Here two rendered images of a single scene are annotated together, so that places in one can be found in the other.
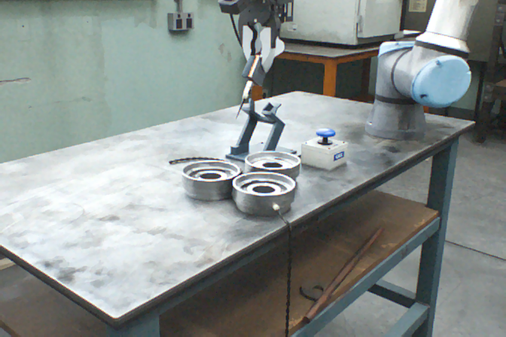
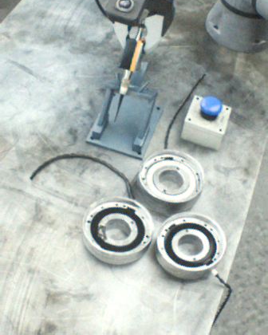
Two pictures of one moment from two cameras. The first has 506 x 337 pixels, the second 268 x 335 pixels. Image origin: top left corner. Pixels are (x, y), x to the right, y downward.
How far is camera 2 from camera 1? 70 cm
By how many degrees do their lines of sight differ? 39
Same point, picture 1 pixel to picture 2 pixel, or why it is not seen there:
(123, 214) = (53, 316)
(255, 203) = (195, 275)
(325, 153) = (216, 135)
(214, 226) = (160, 313)
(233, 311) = not seen: hidden behind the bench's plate
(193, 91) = not seen: outside the picture
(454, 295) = not seen: hidden behind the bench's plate
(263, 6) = not seen: outside the picture
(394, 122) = (247, 36)
